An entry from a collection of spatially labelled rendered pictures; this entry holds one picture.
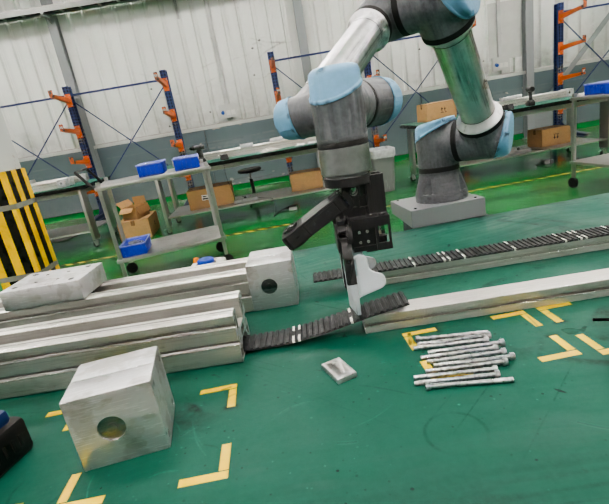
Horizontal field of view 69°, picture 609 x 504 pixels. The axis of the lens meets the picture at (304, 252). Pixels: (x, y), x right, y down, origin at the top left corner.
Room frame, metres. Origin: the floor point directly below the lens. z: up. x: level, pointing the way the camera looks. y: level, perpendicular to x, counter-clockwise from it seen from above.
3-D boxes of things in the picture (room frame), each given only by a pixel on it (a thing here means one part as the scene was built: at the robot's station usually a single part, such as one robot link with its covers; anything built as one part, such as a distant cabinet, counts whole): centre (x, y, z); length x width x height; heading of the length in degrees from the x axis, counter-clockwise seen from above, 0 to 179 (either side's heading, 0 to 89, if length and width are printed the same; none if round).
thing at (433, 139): (1.30, -0.44, 0.99); 0.13 x 0.12 x 0.14; 51
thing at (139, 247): (3.83, 1.18, 0.50); 1.03 x 0.55 x 1.01; 104
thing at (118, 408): (0.50, 0.26, 0.83); 0.11 x 0.10 x 0.10; 10
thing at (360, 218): (0.66, -0.09, 0.98); 0.09 x 0.08 x 0.12; 88
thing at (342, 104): (0.67, -0.09, 1.14); 0.09 x 0.08 x 0.11; 141
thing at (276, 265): (0.87, 0.07, 0.83); 0.12 x 0.09 x 0.10; 178
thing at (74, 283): (0.88, 0.52, 0.87); 0.16 x 0.11 x 0.07; 88
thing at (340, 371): (0.55, -0.02, 0.78); 0.05 x 0.03 x 0.01; 22
